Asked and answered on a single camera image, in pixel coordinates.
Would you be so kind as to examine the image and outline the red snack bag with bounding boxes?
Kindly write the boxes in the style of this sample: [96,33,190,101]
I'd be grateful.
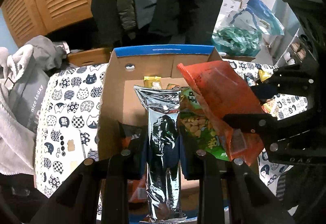
[177,60,264,166]

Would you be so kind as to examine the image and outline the cat pattern white cloth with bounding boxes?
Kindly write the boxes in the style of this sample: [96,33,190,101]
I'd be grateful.
[35,60,307,198]

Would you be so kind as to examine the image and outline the green label fried snack bag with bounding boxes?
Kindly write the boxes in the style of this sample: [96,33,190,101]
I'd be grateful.
[180,87,229,161]

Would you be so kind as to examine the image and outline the blue cardboard box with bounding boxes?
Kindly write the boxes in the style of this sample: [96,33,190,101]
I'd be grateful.
[96,44,255,223]

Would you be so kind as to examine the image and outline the silver foil snack bag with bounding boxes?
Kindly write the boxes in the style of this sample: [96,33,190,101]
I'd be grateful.
[134,86,185,223]

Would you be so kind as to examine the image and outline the hanging dark coats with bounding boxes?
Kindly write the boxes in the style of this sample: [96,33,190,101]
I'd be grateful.
[91,0,223,48]

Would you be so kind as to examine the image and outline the orange striped chips bag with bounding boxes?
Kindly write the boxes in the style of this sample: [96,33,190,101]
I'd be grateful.
[262,99,279,117]

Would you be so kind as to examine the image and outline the blue white plastic bag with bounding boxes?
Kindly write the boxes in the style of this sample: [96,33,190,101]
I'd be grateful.
[227,0,284,35]

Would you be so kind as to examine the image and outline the grey clothes pile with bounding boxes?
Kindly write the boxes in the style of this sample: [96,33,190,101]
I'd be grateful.
[1,35,70,176]

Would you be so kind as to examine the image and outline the white shoe rack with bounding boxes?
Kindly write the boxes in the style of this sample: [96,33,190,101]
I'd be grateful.
[274,27,311,67]

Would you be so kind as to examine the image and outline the teal box with bags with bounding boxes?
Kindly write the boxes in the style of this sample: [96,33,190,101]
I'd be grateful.
[212,26,262,57]

